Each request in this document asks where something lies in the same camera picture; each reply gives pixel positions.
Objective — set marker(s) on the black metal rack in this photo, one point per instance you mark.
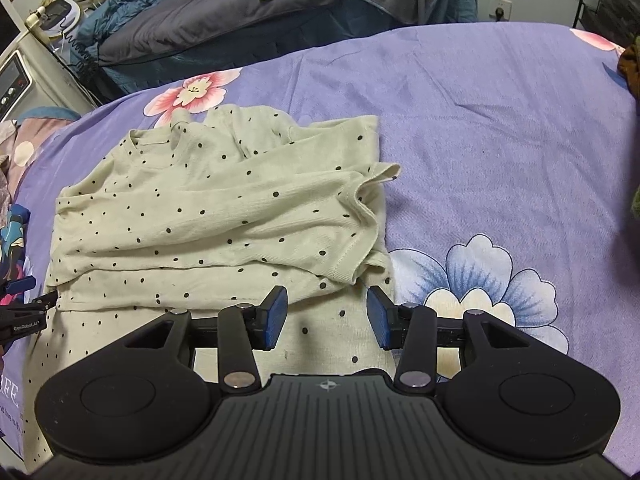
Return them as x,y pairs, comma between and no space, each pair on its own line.
612,5

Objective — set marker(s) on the white wall socket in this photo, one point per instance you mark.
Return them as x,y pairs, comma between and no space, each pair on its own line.
501,9

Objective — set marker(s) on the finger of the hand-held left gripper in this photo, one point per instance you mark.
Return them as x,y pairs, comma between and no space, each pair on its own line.
20,284
25,320

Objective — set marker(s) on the purple floral bedsheet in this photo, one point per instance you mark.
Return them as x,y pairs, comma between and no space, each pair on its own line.
500,135

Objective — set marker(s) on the olive brown cloth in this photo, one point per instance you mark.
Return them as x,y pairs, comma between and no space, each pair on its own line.
631,67

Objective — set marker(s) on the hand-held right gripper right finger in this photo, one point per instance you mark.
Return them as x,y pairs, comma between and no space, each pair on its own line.
379,317

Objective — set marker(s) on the white appliance with control panel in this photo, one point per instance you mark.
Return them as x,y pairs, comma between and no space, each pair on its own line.
12,85

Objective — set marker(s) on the dark grey duvet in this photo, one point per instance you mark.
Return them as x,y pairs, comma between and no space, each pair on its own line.
200,25

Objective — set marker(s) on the navy cartoon print garment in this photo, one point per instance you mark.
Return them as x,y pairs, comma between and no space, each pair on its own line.
12,240

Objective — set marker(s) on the pink pillowcase with white dot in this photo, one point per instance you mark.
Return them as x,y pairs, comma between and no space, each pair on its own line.
35,132

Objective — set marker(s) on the white device with screen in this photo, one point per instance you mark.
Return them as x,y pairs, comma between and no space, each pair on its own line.
60,17

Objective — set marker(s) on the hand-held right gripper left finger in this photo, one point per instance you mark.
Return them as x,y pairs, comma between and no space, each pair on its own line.
276,317

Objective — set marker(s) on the beige polka dot shirt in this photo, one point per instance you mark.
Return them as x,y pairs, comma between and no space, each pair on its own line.
200,200

